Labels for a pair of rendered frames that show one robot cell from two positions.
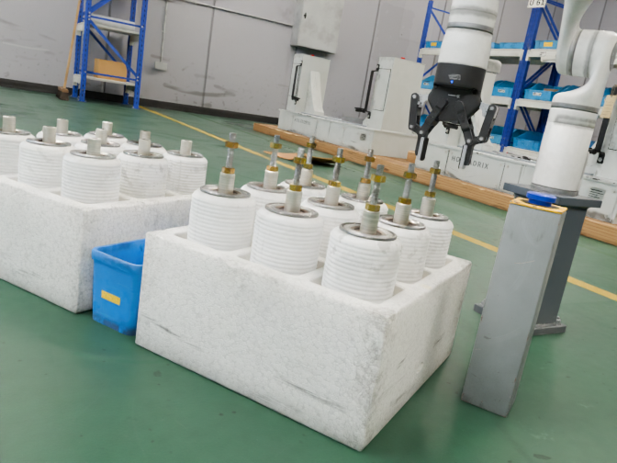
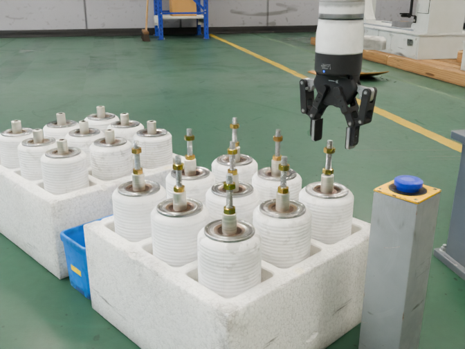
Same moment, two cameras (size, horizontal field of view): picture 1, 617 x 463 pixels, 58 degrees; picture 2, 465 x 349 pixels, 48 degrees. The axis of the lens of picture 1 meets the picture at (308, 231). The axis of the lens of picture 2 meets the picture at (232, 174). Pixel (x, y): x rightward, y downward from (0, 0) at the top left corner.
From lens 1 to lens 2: 0.36 m
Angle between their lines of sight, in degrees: 19
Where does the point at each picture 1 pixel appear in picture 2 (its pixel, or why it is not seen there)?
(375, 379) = not seen: outside the picture
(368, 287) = (225, 282)
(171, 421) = not seen: outside the picture
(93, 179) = (60, 174)
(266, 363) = (162, 337)
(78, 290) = (58, 262)
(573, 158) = not seen: outside the picture
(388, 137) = (436, 39)
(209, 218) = (122, 214)
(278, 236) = (162, 234)
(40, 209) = (29, 200)
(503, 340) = (383, 317)
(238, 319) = (142, 300)
